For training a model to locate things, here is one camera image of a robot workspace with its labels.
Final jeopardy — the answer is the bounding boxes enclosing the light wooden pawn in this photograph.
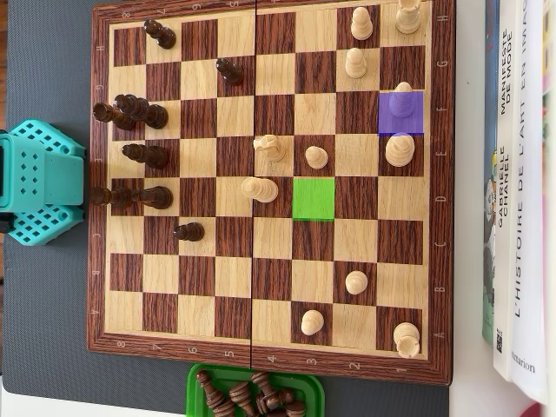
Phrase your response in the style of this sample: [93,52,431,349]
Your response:
[345,46,369,79]
[304,145,329,170]
[345,270,369,295]
[350,6,374,42]
[301,308,326,336]

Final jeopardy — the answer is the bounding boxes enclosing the white Chanel manifeste book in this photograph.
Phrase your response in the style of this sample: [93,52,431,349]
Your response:
[493,0,523,382]

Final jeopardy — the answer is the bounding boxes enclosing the wooden folding chessboard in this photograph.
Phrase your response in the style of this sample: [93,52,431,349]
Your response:
[85,0,456,387]

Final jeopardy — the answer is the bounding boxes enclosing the light wooden king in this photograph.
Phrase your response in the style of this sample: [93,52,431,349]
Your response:
[384,132,416,169]

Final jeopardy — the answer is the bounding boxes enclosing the dark wooden pawn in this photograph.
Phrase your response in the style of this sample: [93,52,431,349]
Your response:
[142,18,178,50]
[173,222,206,243]
[215,57,245,87]

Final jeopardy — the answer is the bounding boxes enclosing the blue illustrated book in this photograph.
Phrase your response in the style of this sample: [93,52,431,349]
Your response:
[480,0,500,348]

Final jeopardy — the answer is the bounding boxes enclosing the light wooden rook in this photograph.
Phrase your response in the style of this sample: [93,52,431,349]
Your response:
[393,321,421,360]
[394,0,423,36]

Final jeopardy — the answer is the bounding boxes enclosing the white book coloured marks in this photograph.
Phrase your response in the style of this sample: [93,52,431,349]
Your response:
[539,0,556,405]

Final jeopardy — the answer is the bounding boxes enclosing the dark wooden rook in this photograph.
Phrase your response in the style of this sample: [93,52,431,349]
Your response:
[92,102,138,131]

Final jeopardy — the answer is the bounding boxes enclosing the light wooden bishop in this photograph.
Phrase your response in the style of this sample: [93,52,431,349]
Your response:
[387,81,416,119]

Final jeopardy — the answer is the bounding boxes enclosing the green plastic tray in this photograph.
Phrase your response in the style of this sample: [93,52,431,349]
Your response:
[185,363,326,417]

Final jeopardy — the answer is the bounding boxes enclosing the light wooden knight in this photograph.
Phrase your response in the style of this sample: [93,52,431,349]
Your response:
[253,133,288,164]

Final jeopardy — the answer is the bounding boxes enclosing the dark grey table mat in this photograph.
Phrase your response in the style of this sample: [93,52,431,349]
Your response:
[0,0,451,417]

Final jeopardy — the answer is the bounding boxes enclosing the light wooden queen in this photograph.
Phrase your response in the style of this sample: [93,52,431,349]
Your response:
[241,175,279,204]

